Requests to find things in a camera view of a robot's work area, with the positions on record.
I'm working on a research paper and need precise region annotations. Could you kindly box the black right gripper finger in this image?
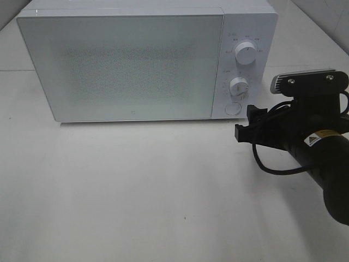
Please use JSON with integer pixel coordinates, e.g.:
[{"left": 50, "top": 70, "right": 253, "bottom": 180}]
[
  {"left": 246, "top": 105, "right": 268, "bottom": 125},
  {"left": 234, "top": 124, "right": 258, "bottom": 144}
]

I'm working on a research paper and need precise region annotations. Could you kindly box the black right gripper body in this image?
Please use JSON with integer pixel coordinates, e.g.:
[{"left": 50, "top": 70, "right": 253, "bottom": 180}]
[{"left": 256, "top": 94, "right": 348, "bottom": 153}]

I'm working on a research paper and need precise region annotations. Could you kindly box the white microwave knob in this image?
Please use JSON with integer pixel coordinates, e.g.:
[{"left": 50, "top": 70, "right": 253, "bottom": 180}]
[
  {"left": 234, "top": 40, "right": 257, "bottom": 65},
  {"left": 229, "top": 77, "right": 249, "bottom": 97}
]

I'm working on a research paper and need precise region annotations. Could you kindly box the white microwave door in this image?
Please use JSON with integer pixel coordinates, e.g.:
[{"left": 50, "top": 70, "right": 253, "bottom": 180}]
[{"left": 17, "top": 15, "right": 223, "bottom": 122}]

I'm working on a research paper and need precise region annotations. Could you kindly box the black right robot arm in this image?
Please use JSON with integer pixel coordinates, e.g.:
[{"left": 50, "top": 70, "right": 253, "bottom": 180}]
[{"left": 234, "top": 94, "right": 348, "bottom": 225}]

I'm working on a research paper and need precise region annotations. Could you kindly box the round white door button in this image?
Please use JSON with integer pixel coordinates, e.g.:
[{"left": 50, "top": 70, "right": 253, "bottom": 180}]
[{"left": 225, "top": 102, "right": 242, "bottom": 116}]

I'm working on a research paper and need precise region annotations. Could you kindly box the white microwave oven body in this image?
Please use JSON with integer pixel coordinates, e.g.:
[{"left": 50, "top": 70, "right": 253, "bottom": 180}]
[{"left": 16, "top": 1, "right": 278, "bottom": 122}]

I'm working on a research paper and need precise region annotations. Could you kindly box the black grey right wrist camera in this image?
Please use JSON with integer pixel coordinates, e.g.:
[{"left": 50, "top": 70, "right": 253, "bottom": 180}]
[{"left": 270, "top": 69, "right": 348, "bottom": 98}]

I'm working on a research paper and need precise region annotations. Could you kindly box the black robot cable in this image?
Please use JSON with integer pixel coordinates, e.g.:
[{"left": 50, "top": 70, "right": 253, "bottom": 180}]
[{"left": 251, "top": 91, "right": 349, "bottom": 174}]

